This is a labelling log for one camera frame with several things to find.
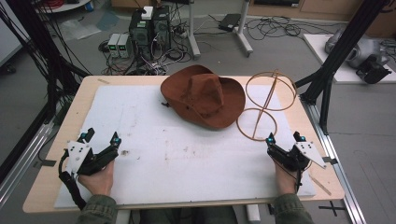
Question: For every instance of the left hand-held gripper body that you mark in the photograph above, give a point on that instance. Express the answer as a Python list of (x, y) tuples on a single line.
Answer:
[(77, 155)]

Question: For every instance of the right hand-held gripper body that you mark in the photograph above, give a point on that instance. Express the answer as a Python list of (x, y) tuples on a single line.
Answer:
[(291, 158)]

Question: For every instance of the person's right hand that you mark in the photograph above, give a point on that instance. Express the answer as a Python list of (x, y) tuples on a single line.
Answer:
[(285, 182)]

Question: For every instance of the person's left hand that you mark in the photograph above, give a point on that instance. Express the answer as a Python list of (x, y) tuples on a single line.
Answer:
[(99, 182)]

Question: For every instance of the thin wooden strip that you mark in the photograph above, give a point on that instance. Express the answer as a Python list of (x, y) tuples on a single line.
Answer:
[(320, 185)]

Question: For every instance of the black tape cross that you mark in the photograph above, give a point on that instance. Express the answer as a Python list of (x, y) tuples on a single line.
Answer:
[(332, 208)]

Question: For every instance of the white foam mat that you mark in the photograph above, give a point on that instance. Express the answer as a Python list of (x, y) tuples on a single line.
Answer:
[(186, 161)]

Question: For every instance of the brown cowboy hat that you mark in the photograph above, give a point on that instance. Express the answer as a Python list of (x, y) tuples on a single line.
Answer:
[(204, 96)]

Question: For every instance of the white floor board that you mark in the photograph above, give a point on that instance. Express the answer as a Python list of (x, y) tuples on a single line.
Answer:
[(317, 49)]

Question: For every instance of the grey power supply unit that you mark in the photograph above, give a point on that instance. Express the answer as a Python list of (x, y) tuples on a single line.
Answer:
[(113, 45), (124, 45)]

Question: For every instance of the black device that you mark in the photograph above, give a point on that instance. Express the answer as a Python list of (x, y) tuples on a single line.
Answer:
[(372, 71)]

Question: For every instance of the clear plastic sheet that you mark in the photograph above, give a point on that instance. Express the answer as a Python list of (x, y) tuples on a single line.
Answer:
[(79, 29)]

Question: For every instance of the grey rounded device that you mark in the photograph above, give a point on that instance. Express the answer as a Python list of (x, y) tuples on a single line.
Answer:
[(361, 49)]

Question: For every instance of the white desk legs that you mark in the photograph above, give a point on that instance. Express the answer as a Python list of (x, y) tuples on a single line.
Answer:
[(244, 34)]

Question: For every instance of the black computer tower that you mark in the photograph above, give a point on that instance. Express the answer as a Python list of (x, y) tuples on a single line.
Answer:
[(140, 34), (161, 28)]

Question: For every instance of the black flat box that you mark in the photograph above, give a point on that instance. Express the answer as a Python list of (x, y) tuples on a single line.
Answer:
[(229, 21)]

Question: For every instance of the round white table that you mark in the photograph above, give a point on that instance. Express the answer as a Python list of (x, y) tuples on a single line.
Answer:
[(65, 5)]

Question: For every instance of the white box on computer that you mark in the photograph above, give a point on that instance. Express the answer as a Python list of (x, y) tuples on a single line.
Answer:
[(147, 12)]

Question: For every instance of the aluminium rail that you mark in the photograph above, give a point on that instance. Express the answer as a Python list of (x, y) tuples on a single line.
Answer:
[(336, 161), (21, 161)]

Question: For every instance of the black metal frame post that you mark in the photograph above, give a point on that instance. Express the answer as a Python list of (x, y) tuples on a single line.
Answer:
[(46, 46), (339, 53)]

